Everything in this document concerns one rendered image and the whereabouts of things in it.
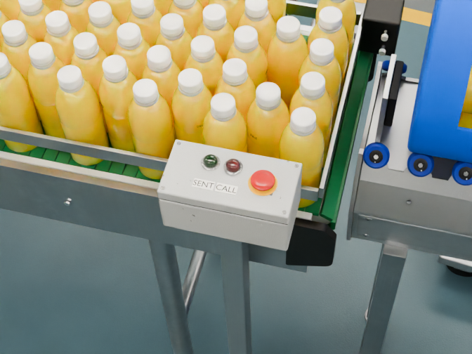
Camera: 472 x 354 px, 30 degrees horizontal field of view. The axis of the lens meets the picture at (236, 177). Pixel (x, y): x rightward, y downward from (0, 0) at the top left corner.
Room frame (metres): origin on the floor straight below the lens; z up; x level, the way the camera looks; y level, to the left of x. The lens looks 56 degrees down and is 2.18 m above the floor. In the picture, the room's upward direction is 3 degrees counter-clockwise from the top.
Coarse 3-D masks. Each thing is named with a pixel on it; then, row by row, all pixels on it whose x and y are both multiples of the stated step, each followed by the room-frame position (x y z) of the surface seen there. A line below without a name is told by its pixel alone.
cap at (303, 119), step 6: (300, 108) 0.85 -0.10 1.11; (306, 108) 0.85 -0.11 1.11; (294, 114) 0.84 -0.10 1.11; (300, 114) 0.84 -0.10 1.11; (306, 114) 0.84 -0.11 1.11; (312, 114) 0.84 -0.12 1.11; (294, 120) 0.83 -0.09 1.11; (300, 120) 0.83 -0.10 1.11; (306, 120) 0.83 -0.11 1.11; (312, 120) 0.82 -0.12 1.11; (294, 126) 0.82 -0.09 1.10; (300, 126) 0.81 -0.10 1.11; (306, 126) 0.81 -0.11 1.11; (312, 126) 0.82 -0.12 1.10; (300, 132) 0.82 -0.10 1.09; (306, 132) 0.82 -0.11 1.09
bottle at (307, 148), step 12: (288, 132) 0.83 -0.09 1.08; (312, 132) 0.82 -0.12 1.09; (288, 144) 0.81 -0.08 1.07; (300, 144) 0.81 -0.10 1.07; (312, 144) 0.81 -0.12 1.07; (288, 156) 0.81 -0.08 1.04; (300, 156) 0.80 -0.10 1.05; (312, 156) 0.80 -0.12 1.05; (312, 168) 0.80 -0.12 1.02; (312, 180) 0.80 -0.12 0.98; (300, 204) 0.80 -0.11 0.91
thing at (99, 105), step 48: (0, 0) 1.15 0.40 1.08; (48, 0) 1.16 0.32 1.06; (96, 0) 1.18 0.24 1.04; (0, 48) 1.07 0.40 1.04; (144, 48) 1.02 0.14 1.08; (0, 96) 0.95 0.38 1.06; (48, 96) 0.96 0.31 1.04; (96, 96) 0.94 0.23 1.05; (96, 144) 0.91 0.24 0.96; (144, 144) 0.87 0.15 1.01
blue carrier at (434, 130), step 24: (456, 0) 0.94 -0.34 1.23; (432, 24) 0.96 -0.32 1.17; (456, 24) 0.90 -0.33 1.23; (432, 48) 0.87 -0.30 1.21; (456, 48) 0.86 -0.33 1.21; (432, 72) 0.84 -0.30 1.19; (456, 72) 0.83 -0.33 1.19; (432, 96) 0.82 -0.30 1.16; (456, 96) 0.81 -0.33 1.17; (432, 120) 0.80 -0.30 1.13; (456, 120) 0.79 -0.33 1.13; (408, 144) 0.82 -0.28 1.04; (432, 144) 0.80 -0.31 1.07; (456, 144) 0.79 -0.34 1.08
